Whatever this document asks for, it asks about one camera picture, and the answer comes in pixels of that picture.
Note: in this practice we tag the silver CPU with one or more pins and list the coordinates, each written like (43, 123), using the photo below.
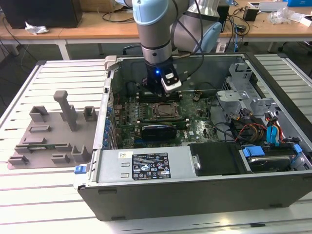
(164, 109)

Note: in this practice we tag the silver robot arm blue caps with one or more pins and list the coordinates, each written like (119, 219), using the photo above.
(151, 31)

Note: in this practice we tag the black round cylinder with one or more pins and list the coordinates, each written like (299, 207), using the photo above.
(130, 88)

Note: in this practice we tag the long RAM stick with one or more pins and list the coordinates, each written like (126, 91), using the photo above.
(146, 121)

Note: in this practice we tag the round coin battery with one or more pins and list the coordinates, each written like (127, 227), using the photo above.
(196, 99)

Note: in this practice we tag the black graphics card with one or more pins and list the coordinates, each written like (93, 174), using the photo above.
(158, 132)

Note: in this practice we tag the green motherboard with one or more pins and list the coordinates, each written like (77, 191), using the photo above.
(202, 126)

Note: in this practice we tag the long wooden desk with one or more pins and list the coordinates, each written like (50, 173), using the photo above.
(73, 31)

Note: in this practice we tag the black computer tower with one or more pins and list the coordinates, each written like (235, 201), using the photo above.
(224, 14)

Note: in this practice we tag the silver power supply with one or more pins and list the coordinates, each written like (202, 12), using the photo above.
(109, 165)

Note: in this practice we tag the small black box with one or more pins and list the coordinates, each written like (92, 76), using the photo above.
(250, 14)

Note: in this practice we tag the blue case latch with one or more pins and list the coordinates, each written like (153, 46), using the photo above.
(80, 169)

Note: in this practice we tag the cluttered wooden desk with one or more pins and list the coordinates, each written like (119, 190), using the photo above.
(263, 29)

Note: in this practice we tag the crumpled white wrapper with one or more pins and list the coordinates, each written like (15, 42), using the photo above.
(36, 28)

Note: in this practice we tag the green RAM stick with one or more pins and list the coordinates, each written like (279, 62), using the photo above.
(50, 147)

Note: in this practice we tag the large black monitor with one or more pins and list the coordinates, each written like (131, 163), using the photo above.
(44, 12)

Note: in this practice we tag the black open PC case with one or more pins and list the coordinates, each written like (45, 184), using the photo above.
(170, 200)

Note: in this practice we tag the gray flat laptop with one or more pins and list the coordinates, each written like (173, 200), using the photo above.
(270, 6)

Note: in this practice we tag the gray parts rack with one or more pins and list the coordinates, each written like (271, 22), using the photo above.
(39, 159)

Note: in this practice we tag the clear plastic bags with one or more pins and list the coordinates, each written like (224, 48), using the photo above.
(280, 15)

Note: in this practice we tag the hard disk blue carrier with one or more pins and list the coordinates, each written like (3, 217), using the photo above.
(268, 163)

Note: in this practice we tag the white cardboard box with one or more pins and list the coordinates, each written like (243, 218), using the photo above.
(306, 21)

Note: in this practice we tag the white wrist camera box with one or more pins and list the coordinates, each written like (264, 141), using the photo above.
(170, 84)

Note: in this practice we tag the silver metal bracket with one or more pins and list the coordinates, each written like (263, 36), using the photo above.
(229, 97)

